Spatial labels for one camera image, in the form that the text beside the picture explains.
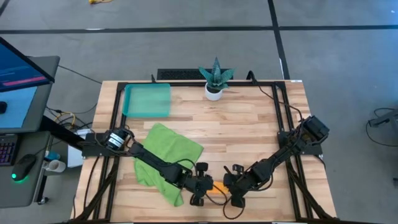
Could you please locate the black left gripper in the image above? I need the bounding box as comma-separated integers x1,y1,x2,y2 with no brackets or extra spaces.
182,162,215,207

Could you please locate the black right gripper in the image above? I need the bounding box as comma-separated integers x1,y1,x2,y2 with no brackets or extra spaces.
223,164,252,208

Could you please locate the orange microfiber towel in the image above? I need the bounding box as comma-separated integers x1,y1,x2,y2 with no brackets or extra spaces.
208,181,230,196

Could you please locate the green microfiber towel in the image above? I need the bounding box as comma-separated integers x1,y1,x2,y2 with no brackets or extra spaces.
133,123,205,208

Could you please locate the teal plastic basket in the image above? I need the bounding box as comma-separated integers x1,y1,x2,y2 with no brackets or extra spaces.
122,82,172,119

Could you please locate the snake plant in white pot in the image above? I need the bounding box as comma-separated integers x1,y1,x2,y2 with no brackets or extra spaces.
198,57,236,102

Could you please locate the black floor vent grille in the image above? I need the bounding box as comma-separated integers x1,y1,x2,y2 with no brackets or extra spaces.
157,68,234,81

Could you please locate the white box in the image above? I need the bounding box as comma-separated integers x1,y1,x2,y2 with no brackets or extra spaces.
67,129,85,169

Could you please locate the white mug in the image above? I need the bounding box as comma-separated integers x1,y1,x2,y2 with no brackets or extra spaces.
42,159,67,174

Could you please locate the grey stand leg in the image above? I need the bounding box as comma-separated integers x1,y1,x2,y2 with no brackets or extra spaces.
368,108,398,128

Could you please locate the grey computer desk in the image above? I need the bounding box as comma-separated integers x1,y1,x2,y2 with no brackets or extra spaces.
0,55,60,208

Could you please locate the black computer mouse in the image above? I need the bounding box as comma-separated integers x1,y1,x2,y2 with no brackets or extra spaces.
11,154,37,184

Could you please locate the black keyboard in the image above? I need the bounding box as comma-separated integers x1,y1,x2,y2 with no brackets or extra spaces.
0,133,19,166

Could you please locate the computer monitor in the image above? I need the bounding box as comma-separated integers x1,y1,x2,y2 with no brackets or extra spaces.
0,36,56,93

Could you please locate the black aluminium table frame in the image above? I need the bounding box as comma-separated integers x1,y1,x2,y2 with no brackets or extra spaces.
70,80,340,224

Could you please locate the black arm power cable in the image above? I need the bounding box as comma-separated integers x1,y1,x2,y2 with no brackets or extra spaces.
247,70,304,122

